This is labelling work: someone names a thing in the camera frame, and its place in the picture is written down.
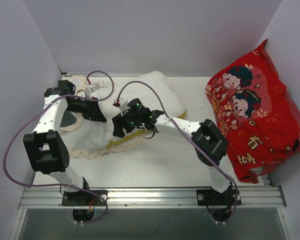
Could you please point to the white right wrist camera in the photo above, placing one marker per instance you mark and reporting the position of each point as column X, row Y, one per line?
column 122, row 104

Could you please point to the aluminium front rail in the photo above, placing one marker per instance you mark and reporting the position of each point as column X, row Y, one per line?
column 154, row 198

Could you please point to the white pillow with yellow band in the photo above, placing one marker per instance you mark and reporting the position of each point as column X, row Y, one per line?
column 154, row 89

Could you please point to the white pillowcase with cream ruffle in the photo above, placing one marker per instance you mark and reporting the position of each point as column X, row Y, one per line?
column 91, row 139

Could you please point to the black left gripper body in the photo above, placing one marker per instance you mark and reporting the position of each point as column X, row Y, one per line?
column 91, row 109

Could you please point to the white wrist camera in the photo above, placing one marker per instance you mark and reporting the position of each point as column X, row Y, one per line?
column 92, row 91
column 122, row 104

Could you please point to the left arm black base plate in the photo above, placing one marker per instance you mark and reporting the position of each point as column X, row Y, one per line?
column 80, row 198

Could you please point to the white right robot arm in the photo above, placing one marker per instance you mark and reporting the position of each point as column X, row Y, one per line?
column 209, row 143

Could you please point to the aluminium back rail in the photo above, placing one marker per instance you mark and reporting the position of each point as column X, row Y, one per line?
column 70, row 74

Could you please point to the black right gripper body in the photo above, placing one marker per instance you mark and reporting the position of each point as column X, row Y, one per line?
column 123, row 121

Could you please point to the aluminium rail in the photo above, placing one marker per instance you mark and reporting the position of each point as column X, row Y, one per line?
column 154, row 198
column 70, row 74

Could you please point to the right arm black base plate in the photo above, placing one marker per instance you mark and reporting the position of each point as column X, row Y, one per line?
column 210, row 197

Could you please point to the red cartoon print pillow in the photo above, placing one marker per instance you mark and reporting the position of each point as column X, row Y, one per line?
column 255, row 113

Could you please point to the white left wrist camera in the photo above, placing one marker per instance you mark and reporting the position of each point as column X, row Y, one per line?
column 92, row 91

